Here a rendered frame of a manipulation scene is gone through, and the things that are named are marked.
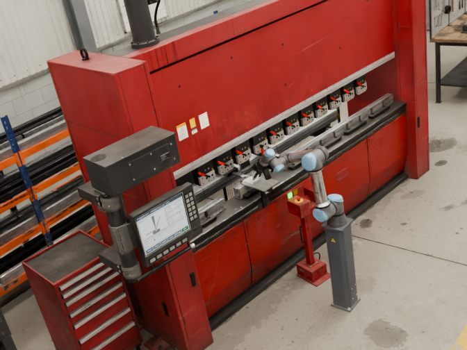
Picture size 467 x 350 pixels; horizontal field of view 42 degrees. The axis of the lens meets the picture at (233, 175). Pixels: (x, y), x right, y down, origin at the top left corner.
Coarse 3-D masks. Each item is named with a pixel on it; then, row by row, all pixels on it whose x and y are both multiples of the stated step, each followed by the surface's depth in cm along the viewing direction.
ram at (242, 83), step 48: (336, 0) 516; (384, 0) 565; (240, 48) 451; (288, 48) 488; (336, 48) 531; (384, 48) 582; (192, 96) 429; (240, 96) 462; (288, 96) 501; (192, 144) 440
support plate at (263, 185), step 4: (264, 176) 491; (264, 180) 486; (268, 180) 484; (272, 180) 483; (276, 180) 482; (244, 184) 485; (248, 184) 484; (256, 184) 481; (260, 184) 480; (264, 184) 479; (268, 184) 478; (272, 184) 477; (276, 184) 478; (256, 188) 475; (260, 188) 474; (264, 188) 473; (268, 188) 472
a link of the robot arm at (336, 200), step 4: (328, 196) 445; (332, 196) 445; (336, 196) 444; (340, 196) 444; (332, 200) 440; (336, 200) 439; (340, 200) 440; (336, 204) 440; (340, 204) 441; (336, 208) 439; (340, 208) 443; (336, 212) 443; (340, 212) 444
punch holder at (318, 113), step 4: (320, 100) 531; (324, 100) 535; (312, 104) 532; (316, 104) 529; (320, 104) 533; (324, 104) 536; (316, 108) 530; (316, 112) 532; (320, 112) 535; (324, 112) 538; (316, 116) 534; (320, 116) 536
